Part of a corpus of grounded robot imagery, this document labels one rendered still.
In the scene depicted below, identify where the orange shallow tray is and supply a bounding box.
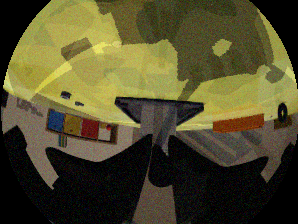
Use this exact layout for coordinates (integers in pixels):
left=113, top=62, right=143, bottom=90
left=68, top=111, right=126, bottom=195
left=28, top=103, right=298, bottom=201
left=213, top=115, right=265, bottom=133

